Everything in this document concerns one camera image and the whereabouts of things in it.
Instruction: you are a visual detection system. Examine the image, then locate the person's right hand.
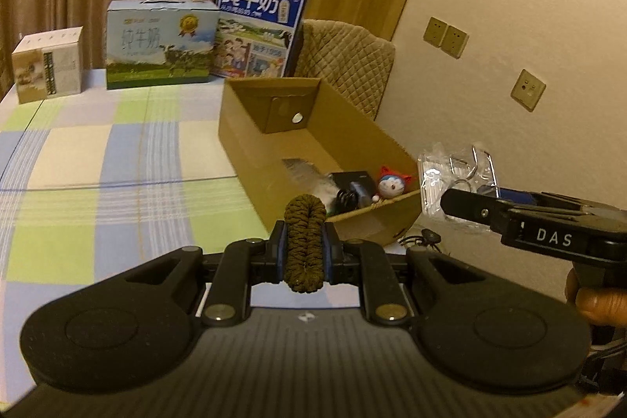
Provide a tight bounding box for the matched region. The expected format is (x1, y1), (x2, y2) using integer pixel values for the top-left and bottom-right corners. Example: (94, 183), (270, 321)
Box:
(564, 268), (627, 326)

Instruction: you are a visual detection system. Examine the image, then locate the small beige product box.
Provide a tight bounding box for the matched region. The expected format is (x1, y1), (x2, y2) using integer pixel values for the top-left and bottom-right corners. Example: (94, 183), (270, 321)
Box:
(11, 27), (84, 104)

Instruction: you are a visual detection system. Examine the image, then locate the red blue cat figurine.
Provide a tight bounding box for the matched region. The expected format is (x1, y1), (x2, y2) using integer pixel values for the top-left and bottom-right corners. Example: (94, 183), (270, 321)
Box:
(373, 166), (416, 203)

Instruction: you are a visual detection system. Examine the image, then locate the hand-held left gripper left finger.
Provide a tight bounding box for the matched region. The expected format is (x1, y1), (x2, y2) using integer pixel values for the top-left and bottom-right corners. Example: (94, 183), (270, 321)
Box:
(122, 219), (290, 328)

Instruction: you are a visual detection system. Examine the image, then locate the checked tablecloth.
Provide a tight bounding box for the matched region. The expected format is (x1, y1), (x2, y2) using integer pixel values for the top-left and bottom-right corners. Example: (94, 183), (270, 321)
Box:
(0, 69), (344, 404)

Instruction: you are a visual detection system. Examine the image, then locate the clear plastic bag with clip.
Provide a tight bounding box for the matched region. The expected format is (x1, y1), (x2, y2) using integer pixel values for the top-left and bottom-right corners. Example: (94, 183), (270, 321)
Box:
(417, 144), (500, 220)

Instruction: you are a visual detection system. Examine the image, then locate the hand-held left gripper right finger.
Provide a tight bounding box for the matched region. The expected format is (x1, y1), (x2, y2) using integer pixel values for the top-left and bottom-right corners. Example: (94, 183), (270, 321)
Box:
(321, 222), (478, 327)

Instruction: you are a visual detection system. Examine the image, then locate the brown braided rope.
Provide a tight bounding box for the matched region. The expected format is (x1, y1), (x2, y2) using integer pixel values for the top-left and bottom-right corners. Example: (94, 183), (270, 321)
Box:
(283, 194), (328, 294)

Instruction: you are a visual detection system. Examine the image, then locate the black power cord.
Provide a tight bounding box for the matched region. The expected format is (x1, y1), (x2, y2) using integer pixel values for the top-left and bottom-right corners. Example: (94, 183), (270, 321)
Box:
(399, 227), (442, 248)

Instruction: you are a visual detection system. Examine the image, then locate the quilted beige chair cover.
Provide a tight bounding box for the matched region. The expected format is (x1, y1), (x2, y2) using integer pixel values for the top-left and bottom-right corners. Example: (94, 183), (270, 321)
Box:
(294, 19), (397, 122)

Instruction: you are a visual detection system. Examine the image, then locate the dark blue milk carton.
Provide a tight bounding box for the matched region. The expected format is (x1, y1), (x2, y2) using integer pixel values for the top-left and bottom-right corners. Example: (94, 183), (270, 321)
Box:
(212, 0), (312, 80)

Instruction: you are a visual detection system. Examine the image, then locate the light blue milk carton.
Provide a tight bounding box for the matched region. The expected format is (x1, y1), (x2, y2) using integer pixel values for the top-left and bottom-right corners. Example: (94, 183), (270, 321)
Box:
(106, 0), (219, 90)

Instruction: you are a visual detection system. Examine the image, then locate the black cable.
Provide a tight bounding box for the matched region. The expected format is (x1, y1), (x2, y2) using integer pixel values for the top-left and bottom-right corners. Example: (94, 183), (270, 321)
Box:
(335, 188), (361, 210)

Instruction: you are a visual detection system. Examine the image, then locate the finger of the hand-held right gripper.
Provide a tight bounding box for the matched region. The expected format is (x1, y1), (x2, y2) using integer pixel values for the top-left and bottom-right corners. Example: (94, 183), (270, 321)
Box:
(440, 188), (515, 233)
(477, 184), (598, 215)

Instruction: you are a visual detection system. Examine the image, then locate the silver foil bag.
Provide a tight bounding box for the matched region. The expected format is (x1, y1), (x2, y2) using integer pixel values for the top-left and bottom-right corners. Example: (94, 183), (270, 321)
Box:
(281, 157), (339, 203)

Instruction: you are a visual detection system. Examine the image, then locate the beige wall socket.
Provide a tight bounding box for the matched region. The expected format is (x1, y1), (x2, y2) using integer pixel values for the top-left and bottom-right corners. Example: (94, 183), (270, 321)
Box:
(441, 25), (470, 59)
(424, 16), (449, 47)
(510, 69), (547, 111)

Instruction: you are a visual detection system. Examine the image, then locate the brown cardboard box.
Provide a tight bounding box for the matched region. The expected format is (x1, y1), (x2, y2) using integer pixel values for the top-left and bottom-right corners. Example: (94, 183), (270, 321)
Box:
(218, 76), (423, 245)

